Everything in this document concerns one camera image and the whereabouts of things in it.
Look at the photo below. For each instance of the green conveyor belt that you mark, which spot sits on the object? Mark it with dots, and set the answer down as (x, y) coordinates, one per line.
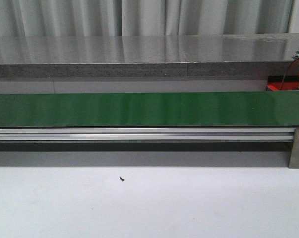
(150, 109)

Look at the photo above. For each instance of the red plastic bin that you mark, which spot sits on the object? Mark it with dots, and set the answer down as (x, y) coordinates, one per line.
(291, 83)

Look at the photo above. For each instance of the aluminium conveyor frame rail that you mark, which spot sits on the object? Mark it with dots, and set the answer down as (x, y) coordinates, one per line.
(93, 134)

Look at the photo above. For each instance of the grey stone shelf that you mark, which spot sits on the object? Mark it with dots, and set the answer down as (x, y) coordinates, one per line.
(146, 56)

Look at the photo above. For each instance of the grey pleated curtain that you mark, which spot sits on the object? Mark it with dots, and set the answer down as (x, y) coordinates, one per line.
(142, 17)

